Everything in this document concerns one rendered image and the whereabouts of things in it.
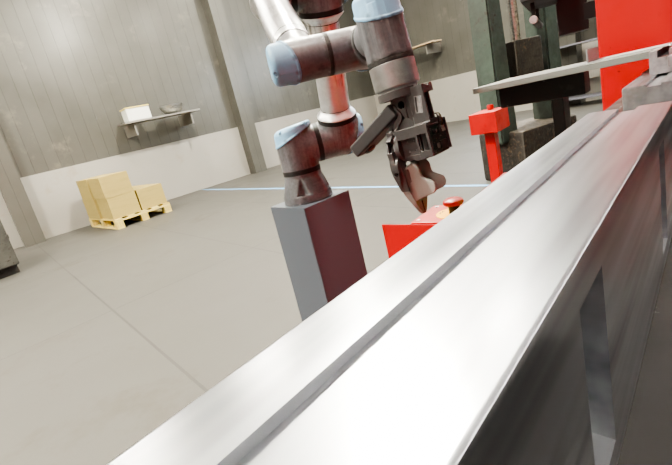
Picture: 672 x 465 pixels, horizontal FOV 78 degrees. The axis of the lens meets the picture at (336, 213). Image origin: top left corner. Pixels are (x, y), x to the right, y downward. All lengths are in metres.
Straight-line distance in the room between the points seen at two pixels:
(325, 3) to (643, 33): 1.03
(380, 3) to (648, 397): 0.60
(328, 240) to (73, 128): 7.95
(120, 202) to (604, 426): 7.19
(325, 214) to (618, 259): 1.09
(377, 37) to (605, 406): 0.60
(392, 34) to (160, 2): 9.39
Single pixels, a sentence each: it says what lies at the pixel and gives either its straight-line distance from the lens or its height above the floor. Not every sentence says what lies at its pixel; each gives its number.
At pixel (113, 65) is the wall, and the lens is 9.32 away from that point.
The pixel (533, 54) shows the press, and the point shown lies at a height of 1.07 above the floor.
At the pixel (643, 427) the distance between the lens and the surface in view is 0.23.
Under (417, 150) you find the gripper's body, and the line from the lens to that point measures 0.70.
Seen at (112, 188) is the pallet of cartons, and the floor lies 0.62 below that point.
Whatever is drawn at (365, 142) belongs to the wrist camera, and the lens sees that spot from 0.74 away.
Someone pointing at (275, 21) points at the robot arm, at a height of 1.21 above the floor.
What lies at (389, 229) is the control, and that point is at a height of 0.80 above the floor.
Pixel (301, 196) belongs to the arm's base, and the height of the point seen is 0.80.
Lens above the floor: 1.03
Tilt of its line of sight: 14 degrees down
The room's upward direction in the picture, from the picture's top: 13 degrees counter-clockwise
